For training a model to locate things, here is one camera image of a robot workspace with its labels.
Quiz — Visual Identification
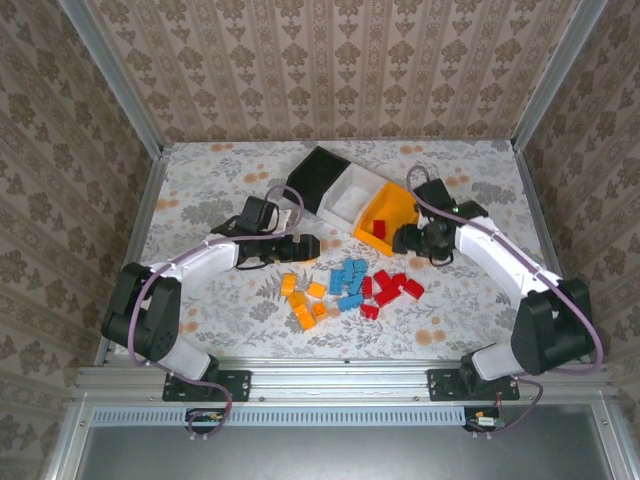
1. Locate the yellow plastic bin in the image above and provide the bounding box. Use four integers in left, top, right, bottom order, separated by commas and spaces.
352, 181, 422, 258

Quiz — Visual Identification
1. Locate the white plastic bin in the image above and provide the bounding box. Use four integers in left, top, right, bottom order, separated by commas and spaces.
319, 164, 387, 231

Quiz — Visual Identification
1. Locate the black plastic bin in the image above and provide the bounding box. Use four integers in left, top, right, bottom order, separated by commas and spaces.
289, 145, 352, 216

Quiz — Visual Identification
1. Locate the floral patterned table cover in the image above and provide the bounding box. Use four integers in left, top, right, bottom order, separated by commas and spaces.
143, 140, 567, 362

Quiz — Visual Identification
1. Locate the small circuit board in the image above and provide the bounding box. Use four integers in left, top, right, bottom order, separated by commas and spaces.
185, 407, 226, 435
464, 407, 506, 432

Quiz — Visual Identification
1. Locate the grey metal panel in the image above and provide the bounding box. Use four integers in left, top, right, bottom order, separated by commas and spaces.
74, 404, 621, 480

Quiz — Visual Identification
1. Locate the aluminium table side rail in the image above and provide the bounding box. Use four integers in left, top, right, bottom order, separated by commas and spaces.
94, 147, 174, 366
512, 142, 569, 286

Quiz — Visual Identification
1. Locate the aluminium table front rail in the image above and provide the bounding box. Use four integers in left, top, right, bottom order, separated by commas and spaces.
74, 358, 614, 404

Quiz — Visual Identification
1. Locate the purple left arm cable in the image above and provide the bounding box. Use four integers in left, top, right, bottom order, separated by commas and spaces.
127, 184, 306, 441

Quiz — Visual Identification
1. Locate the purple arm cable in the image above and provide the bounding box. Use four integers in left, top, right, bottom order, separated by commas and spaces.
127, 184, 306, 441
405, 164, 606, 441

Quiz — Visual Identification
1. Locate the white slotted cable duct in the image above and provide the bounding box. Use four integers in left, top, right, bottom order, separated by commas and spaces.
91, 405, 469, 427

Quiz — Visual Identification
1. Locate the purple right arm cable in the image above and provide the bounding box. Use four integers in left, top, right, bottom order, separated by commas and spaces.
405, 164, 606, 441

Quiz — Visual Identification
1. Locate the aluminium frame post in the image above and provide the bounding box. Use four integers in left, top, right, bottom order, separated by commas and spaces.
57, 0, 170, 157
510, 0, 610, 149

